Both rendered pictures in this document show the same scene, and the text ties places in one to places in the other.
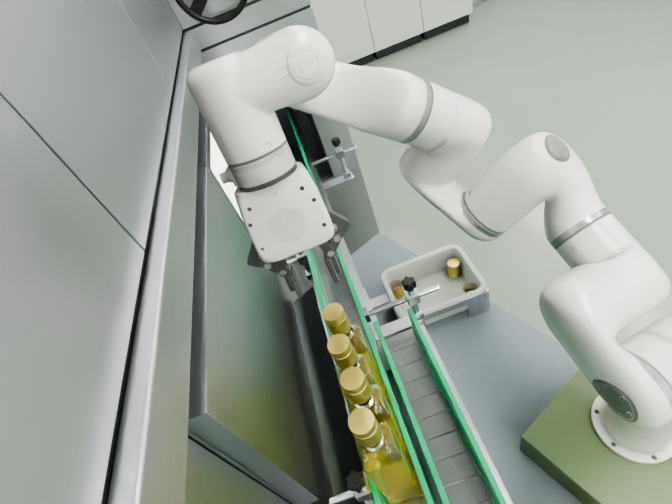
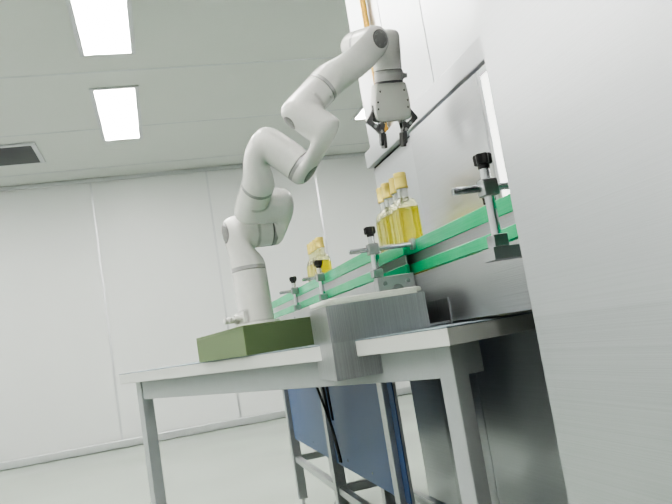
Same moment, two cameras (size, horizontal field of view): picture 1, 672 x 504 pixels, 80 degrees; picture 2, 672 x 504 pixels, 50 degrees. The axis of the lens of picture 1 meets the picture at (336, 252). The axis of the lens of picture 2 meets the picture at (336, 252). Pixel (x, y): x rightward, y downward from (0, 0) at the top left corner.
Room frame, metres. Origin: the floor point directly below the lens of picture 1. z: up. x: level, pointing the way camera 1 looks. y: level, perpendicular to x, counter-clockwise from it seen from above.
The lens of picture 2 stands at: (2.15, -0.70, 0.77)
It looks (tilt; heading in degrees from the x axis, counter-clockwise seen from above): 6 degrees up; 163
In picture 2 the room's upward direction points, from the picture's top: 9 degrees counter-clockwise
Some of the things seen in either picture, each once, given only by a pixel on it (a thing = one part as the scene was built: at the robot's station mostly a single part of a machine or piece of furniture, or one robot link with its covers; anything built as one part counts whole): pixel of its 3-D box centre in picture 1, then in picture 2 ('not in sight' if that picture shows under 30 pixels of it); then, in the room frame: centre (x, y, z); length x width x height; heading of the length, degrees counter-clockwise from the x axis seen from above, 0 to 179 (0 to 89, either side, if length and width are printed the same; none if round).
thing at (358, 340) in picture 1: (359, 365); (410, 237); (0.39, 0.04, 0.99); 0.06 x 0.06 x 0.21; 88
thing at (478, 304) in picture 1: (423, 295); (379, 317); (0.62, -0.16, 0.79); 0.27 x 0.17 x 0.08; 88
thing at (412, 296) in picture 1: (402, 303); (382, 251); (0.51, -0.09, 0.95); 0.17 x 0.03 x 0.12; 88
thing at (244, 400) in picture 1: (242, 241); (490, 144); (0.66, 0.17, 1.15); 0.90 x 0.03 x 0.34; 178
